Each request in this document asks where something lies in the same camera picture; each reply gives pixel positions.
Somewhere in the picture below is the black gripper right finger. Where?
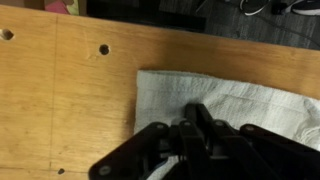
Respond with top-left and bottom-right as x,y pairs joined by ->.
196,104 -> 279,180

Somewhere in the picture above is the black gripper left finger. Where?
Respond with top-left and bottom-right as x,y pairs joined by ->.
179,104 -> 214,180

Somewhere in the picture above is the white cloth towel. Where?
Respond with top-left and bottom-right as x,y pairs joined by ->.
133,69 -> 320,180

